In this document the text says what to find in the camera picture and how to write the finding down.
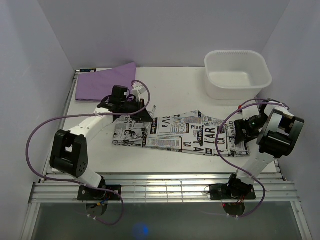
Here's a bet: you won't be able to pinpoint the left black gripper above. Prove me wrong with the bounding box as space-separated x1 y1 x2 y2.
120 98 152 122

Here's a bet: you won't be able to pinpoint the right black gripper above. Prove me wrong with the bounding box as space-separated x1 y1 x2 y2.
233 113 268 145

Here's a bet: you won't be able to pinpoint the newspaper print trousers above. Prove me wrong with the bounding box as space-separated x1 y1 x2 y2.
112 110 251 157

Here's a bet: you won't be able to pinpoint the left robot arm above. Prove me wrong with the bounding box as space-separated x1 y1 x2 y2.
49 80 153 200

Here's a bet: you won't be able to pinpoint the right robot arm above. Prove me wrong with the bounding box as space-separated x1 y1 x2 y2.
225 98 305 199

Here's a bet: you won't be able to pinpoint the folded purple trousers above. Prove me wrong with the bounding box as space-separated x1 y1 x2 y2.
75 62 137 101

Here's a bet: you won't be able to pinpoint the white plastic basket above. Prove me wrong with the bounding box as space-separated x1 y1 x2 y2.
204 50 273 101

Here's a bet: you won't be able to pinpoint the dark label sticker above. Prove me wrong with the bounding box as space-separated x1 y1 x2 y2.
79 68 97 73

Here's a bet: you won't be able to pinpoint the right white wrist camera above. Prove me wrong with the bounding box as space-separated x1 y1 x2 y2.
238 105 259 121

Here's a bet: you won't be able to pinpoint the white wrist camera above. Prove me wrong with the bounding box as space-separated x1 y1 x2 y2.
238 105 259 121
131 83 147 98

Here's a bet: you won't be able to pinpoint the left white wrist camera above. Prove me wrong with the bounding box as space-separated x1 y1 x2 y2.
131 83 147 98

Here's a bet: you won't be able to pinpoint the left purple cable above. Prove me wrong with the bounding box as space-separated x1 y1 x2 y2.
26 79 151 226

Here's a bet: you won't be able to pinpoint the purple cable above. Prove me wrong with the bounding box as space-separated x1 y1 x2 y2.
26 79 151 226
216 98 291 219

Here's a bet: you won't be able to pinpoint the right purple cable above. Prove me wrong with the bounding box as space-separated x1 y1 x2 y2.
216 98 291 219

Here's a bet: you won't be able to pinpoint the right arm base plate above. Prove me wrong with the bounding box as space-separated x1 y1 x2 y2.
209 183 256 200

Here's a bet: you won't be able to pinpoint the aluminium rail frame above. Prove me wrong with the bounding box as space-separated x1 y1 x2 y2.
29 172 312 240

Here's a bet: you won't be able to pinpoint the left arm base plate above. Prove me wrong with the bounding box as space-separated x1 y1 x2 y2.
77 184 122 202

